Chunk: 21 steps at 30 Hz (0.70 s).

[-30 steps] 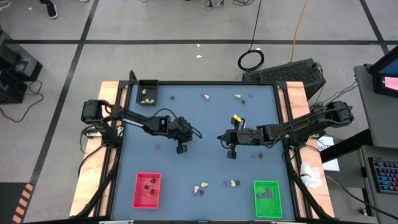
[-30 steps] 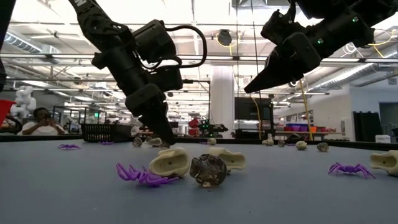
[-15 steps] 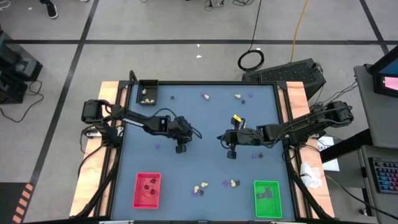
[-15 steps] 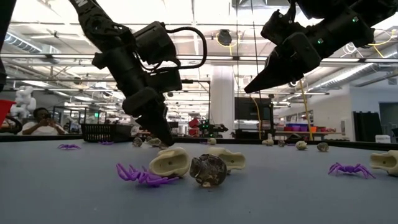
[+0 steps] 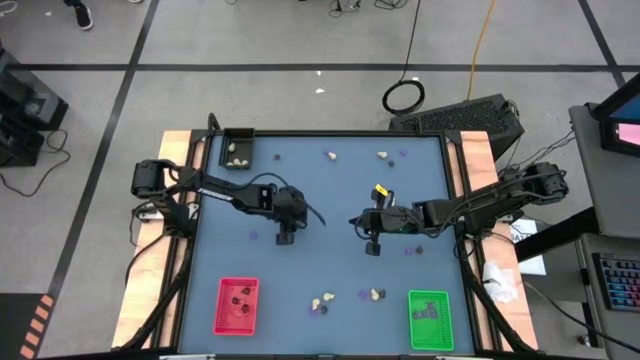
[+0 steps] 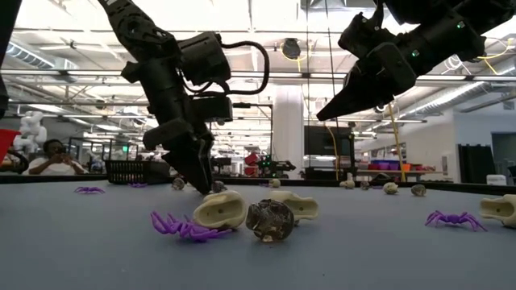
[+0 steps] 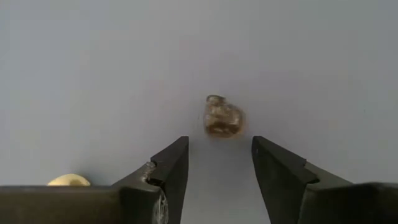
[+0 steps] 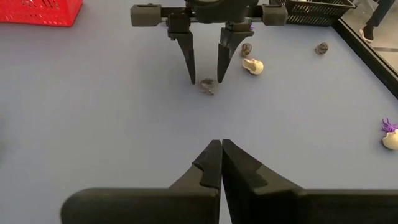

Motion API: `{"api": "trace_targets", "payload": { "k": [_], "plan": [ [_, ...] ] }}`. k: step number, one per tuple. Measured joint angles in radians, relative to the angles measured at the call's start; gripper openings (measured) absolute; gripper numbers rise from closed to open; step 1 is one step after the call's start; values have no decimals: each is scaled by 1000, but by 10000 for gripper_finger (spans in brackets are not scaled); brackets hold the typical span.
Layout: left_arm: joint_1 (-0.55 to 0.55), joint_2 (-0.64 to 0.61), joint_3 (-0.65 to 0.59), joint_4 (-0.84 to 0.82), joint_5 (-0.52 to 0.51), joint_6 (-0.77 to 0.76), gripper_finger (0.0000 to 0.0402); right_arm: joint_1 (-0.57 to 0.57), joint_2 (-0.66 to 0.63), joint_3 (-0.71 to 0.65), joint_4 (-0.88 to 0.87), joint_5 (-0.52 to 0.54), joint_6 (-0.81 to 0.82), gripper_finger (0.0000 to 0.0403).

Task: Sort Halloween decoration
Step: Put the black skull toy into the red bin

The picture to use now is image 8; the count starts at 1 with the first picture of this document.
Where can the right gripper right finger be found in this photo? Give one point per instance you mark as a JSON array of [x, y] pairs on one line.
[[280, 205]]

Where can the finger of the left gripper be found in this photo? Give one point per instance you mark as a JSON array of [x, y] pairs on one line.
[[186, 46], [228, 46]]

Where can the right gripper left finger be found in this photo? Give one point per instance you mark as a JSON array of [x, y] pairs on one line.
[[155, 205]]

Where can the dark smoky plastic skull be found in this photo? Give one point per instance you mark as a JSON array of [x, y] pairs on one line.
[[246, 49], [321, 48], [208, 86]]

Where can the cream plastic skull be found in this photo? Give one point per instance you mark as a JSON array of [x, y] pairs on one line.
[[391, 140], [253, 66]]

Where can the black plastic basket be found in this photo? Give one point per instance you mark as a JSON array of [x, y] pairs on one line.
[[314, 12]]

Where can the red plastic basket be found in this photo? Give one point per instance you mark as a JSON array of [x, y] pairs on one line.
[[40, 11]]

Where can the purple plastic spider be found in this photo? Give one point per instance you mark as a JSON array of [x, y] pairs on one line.
[[251, 27], [388, 125]]

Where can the blue table mat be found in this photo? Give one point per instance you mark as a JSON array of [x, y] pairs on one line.
[[93, 109]]

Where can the person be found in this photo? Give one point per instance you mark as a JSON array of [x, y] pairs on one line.
[[377, 12]]

